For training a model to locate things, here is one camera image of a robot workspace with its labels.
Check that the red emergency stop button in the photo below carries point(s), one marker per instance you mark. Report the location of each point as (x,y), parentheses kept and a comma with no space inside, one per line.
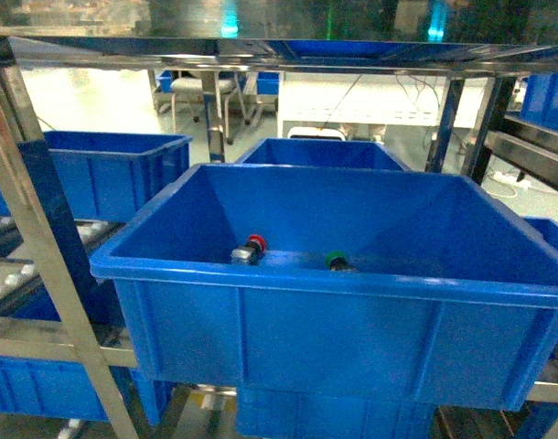
(250,252)

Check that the blue bin on left rack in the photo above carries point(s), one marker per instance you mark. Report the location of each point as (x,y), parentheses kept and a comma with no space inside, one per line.
(334,292)

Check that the blue bin lower rack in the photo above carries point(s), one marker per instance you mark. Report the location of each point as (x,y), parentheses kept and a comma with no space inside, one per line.
(287,414)

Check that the blue bin far left rack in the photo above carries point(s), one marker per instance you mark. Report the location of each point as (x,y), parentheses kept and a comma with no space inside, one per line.
(103,176)

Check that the blue bin behind target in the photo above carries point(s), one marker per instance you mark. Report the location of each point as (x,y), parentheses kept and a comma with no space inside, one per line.
(323,153)

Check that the blue bin rack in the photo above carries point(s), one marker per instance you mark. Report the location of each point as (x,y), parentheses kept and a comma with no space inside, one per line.
(287,414)
(103,176)

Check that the green push button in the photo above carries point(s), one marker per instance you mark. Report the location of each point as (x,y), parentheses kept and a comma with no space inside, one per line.
(337,261)

